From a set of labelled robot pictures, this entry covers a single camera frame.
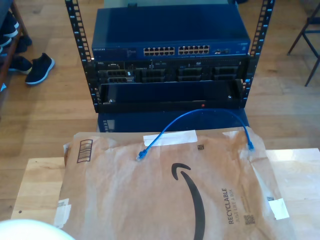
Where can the dark blue box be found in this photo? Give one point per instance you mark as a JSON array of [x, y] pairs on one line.
[[150, 122]]

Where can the black rack server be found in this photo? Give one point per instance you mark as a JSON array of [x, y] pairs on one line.
[[170, 72]]

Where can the brown packing paper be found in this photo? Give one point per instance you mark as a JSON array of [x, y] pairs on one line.
[[125, 195]]

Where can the grey metal case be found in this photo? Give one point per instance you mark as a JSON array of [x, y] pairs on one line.
[[175, 3]]

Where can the dark sneaker white sole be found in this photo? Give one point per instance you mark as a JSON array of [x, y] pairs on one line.
[[10, 25], [5, 41], [21, 63], [40, 67]]

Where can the dark shoe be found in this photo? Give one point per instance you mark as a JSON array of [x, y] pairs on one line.
[[23, 43]]

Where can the dark metal chair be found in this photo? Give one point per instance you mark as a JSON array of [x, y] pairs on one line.
[[298, 37]]

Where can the black rack frame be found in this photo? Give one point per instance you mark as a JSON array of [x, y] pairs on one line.
[[88, 82]]

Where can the blue network switch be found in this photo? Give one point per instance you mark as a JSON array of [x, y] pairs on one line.
[[170, 27]]

